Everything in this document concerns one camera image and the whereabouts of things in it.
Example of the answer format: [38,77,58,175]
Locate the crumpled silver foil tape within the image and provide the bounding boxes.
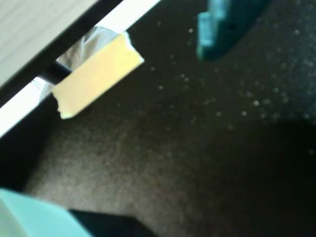
[39,25,119,102]

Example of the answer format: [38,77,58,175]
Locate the beige masking tape piece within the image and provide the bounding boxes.
[51,31,146,120]

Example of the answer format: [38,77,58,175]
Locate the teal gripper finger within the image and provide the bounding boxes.
[0,187,93,237]
[196,0,272,61]

